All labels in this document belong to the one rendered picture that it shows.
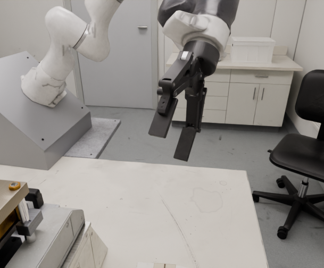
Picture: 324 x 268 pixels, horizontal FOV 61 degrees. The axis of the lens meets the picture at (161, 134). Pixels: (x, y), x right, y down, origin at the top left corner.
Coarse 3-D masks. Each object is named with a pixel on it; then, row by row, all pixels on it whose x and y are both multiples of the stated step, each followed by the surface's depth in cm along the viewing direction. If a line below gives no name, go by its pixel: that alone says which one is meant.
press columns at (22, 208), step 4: (24, 200) 42; (20, 204) 41; (24, 204) 42; (16, 208) 42; (20, 208) 42; (24, 208) 42; (16, 212) 42; (20, 212) 42; (24, 212) 42; (28, 212) 43; (20, 216) 42; (24, 216) 42; (28, 216) 43; (20, 220) 43; (24, 220) 43; (28, 220) 43; (24, 236) 44; (28, 236) 44; (32, 236) 45; (28, 240) 45; (32, 240) 45
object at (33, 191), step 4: (32, 188) 56; (32, 192) 55; (36, 192) 55; (28, 196) 55; (32, 196) 55; (36, 196) 55; (40, 196) 57; (28, 200) 56; (32, 200) 56; (36, 200) 55; (40, 200) 57; (36, 204) 56; (40, 204) 57
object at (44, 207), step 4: (28, 204) 58; (32, 204) 58; (44, 204) 58; (48, 204) 58; (52, 204) 58; (56, 204) 58; (36, 208) 57; (40, 208) 57; (44, 208) 57; (44, 212) 56; (16, 232) 51; (16, 236) 50; (20, 236) 50
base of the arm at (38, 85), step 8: (40, 64) 109; (32, 72) 113; (40, 72) 108; (24, 80) 115; (32, 80) 111; (40, 80) 110; (48, 80) 109; (56, 80) 110; (64, 80) 114; (24, 88) 113; (32, 88) 112; (40, 88) 112; (48, 88) 113; (56, 88) 114; (64, 88) 128; (32, 96) 113; (40, 96) 114; (48, 96) 115; (56, 96) 120; (48, 104) 118; (56, 104) 123
